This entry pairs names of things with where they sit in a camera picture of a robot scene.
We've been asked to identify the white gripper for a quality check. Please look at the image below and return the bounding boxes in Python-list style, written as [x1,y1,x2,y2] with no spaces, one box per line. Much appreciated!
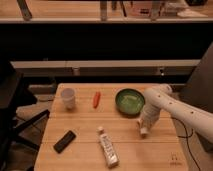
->
[138,116,156,132]

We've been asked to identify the white sponge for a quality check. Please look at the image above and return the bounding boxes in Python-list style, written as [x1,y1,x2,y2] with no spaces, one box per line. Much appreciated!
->
[140,127,149,136]

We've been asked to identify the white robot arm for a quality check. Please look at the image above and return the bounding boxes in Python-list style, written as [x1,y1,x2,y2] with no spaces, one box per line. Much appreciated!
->
[138,84,213,143]

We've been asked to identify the green bowl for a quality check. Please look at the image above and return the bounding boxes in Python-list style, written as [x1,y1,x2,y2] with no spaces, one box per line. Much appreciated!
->
[115,88,145,116]

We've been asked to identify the orange carrot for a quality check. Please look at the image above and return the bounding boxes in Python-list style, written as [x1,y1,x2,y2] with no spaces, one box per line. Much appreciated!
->
[93,92,101,108]

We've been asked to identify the dark chair at right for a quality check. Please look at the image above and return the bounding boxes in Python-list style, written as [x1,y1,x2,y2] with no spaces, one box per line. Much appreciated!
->
[180,43,213,113]

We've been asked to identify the white tube with cap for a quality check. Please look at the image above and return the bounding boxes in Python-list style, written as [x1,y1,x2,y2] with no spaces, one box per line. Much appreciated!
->
[98,126,119,168]

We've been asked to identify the white plastic cup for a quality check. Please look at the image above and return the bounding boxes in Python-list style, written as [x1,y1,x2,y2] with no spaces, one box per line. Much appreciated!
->
[61,88,75,109]

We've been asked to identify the black rectangular remote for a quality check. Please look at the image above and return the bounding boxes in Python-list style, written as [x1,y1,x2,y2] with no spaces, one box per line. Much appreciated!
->
[53,130,76,153]

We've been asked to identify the black chair at left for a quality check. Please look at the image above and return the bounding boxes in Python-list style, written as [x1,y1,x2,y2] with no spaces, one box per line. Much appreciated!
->
[0,60,50,171]

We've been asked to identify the black cable at right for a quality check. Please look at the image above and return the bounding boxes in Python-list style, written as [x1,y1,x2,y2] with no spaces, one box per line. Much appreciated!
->
[171,116,203,171]

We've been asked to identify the grey metal rail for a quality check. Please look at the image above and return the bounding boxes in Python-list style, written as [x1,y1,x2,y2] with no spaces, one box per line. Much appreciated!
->
[12,60,200,77]

